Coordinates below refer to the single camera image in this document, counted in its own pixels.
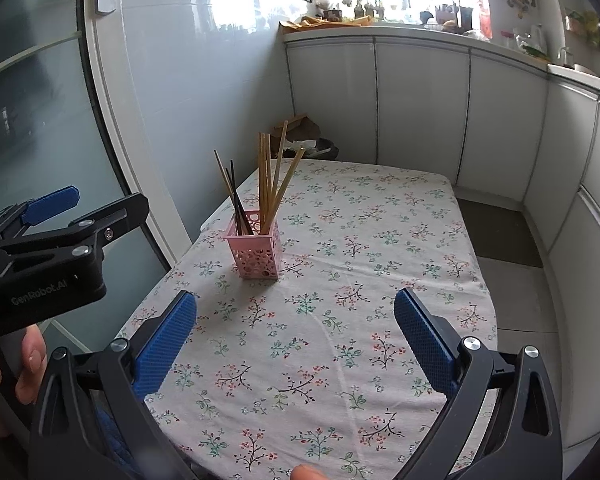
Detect pink perforated plastic basket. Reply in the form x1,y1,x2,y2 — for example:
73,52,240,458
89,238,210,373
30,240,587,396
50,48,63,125
224,210,281,281

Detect person's left hand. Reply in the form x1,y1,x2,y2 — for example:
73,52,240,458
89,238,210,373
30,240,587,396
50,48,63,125
0,322,49,406

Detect bundle of chopsticks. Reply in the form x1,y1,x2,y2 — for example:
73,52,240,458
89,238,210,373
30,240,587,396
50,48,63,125
214,149,241,236

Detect thin wooden chopstick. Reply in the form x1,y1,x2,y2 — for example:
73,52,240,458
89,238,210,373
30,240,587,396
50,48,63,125
258,132,266,235

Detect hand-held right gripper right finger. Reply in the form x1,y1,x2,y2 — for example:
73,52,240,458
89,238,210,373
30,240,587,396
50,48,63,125
394,287,564,480

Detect brown floor mat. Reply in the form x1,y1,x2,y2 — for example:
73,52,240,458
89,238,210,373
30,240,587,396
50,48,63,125
452,197,543,266

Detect bunch of wooden chopsticks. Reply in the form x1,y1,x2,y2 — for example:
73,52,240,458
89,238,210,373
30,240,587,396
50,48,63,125
257,132,307,236

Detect black chopstick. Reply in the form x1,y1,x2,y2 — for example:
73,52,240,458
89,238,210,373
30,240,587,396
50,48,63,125
229,160,255,236
224,168,244,236

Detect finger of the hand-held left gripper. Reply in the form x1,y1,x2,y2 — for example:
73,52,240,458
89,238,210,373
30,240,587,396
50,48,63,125
0,186,81,247
0,193,150,267

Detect row of small figurines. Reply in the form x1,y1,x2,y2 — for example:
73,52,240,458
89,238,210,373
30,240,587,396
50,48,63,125
342,0,388,18

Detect cardboard box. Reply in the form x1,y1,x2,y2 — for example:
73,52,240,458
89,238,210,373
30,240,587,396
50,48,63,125
275,115,321,143

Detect person's right hand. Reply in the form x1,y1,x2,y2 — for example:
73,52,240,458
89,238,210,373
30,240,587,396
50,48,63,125
290,464,327,480

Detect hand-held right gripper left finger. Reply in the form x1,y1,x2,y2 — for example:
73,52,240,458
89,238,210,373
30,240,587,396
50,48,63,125
30,289,199,480

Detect floral tablecloth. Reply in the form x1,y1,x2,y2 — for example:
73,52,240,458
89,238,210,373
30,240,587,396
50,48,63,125
115,157,498,480

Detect white framed glass door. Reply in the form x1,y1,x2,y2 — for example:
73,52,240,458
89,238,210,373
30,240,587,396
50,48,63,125
0,0,201,361

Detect red packet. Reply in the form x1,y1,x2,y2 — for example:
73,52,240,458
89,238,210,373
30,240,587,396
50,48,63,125
477,0,493,38

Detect blue knitted cloth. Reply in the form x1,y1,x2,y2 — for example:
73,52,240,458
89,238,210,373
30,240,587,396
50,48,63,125
95,402,146,480

